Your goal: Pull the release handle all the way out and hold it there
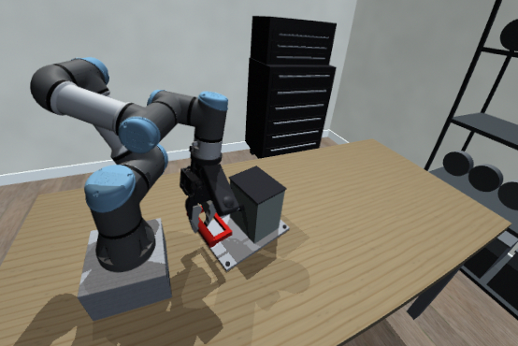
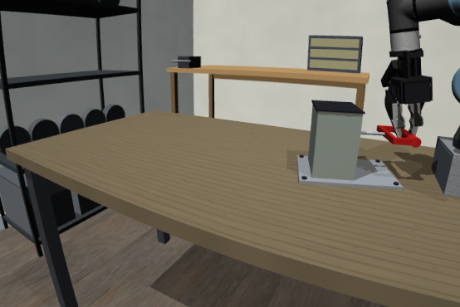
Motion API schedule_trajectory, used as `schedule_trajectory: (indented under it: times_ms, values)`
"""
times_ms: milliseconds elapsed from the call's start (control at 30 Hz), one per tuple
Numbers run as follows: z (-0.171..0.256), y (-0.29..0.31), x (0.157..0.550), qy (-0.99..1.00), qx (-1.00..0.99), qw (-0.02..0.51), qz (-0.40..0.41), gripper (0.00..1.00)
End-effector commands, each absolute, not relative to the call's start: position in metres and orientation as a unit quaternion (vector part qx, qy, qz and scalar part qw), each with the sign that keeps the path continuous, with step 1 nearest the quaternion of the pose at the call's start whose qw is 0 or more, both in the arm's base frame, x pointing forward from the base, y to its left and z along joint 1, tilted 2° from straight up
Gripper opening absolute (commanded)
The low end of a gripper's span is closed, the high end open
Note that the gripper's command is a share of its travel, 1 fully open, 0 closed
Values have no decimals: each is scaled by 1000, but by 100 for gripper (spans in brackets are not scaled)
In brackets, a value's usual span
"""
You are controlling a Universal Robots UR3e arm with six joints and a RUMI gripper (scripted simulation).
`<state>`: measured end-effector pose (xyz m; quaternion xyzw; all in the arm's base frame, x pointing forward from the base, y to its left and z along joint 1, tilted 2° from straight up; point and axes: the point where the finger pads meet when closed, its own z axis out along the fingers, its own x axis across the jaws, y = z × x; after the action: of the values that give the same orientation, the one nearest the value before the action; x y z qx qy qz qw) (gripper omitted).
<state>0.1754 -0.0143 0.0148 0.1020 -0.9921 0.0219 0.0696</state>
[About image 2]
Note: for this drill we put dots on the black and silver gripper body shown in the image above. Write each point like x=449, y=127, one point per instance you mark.
x=416, y=88

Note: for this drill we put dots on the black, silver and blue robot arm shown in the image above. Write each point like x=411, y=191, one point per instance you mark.
x=404, y=16

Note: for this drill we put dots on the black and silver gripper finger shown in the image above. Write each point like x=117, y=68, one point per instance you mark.
x=395, y=113
x=416, y=118

